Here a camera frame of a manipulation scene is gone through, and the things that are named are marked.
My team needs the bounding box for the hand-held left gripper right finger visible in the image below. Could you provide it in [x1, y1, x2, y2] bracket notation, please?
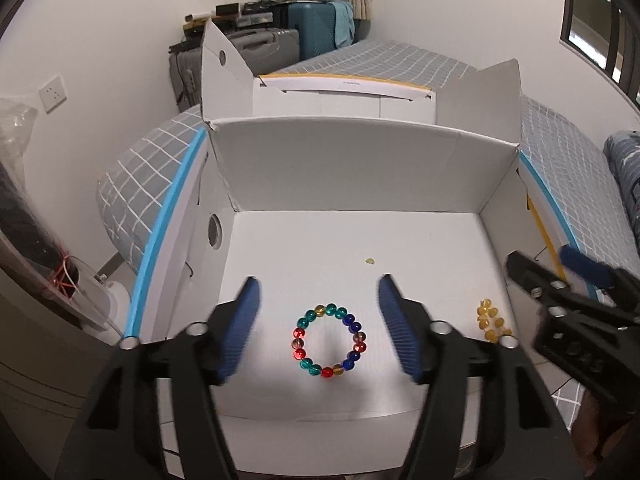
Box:
[377, 274, 586, 480]

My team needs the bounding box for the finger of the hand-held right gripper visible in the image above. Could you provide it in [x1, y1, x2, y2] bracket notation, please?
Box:
[560, 244, 640, 303]
[506, 251, 568, 311]

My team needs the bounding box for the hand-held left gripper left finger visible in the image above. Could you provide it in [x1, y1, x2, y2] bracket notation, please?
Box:
[55, 276, 263, 480]

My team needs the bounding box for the yellow bead bracelet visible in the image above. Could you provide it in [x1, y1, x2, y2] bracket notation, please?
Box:
[475, 299, 514, 345]

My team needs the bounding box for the multicolour bead bracelet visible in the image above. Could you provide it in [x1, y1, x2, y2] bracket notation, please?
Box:
[291, 303, 368, 380]

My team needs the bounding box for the white and yellow cardboard box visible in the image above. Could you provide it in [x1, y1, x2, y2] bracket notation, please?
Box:
[121, 22, 598, 466]

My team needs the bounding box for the person's right hand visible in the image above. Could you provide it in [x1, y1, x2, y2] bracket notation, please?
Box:
[571, 391, 633, 473]

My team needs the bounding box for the black bundle with red band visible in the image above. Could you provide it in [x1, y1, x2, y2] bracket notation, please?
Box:
[0, 160, 81, 303]

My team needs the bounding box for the dark framed window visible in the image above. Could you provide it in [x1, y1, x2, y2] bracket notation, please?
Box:
[560, 0, 640, 106]

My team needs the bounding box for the dark grey suitcase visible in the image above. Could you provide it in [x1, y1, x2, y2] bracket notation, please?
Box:
[169, 42, 206, 111]

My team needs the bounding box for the grey checked bed sheet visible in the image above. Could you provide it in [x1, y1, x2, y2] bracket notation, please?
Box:
[95, 37, 640, 286]

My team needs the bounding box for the clear plastic bag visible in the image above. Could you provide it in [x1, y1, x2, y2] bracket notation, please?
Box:
[0, 95, 42, 173]

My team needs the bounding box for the teal suitcase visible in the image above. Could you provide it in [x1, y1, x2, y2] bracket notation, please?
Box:
[287, 2, 356, 63]

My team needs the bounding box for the teal towel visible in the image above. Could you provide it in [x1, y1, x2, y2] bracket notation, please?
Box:
[330, 1, 357, 47]

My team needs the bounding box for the stack of black devices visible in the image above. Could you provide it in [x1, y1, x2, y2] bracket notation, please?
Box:
[215, 2, 291, 31]

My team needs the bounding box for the white wall socket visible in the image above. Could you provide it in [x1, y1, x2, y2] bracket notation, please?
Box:
[39, 76, 67, 113]

